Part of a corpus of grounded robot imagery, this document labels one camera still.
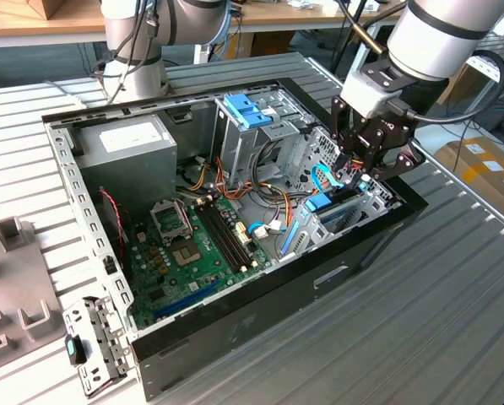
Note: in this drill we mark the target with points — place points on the metal drive cage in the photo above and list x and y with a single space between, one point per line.
239 147

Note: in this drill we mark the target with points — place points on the labelled cardboard box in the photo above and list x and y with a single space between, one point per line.
479 177

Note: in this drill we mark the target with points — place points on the black case fan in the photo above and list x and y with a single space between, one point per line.
114 240

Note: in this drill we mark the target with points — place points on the metal disk bay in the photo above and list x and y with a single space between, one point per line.
315 232

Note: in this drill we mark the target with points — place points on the large brown cardboard box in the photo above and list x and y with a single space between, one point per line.
467 86

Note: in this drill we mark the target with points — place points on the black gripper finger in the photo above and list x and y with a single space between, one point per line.
397 162
345 131

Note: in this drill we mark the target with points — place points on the small brown cardboard box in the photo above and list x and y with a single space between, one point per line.
272 44

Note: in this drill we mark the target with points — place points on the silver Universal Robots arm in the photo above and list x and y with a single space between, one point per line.
437 42

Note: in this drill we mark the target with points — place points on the black RAM slot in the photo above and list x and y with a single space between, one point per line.
220 238
230 234

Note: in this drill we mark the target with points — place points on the green motherboard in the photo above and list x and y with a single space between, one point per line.
180 282

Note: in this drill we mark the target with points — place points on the grey parts rack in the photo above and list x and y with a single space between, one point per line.
15 274

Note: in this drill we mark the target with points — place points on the blue expansion slot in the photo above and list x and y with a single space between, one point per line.
188 299

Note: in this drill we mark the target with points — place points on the blue plastic drive latch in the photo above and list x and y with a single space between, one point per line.
245 110

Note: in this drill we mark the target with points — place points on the open black PC case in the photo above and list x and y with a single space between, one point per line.
256 329

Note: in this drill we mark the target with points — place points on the brown angular cardboard box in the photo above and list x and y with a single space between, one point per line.
57 6

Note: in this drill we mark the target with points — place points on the CPU socket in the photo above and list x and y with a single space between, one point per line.
186 254

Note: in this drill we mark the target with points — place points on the long wooden desk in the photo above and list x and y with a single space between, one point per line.
310 16

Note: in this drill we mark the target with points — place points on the black teal case latch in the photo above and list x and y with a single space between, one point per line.
77 350

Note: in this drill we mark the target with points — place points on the grey power supply unit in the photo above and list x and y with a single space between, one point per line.
125 169

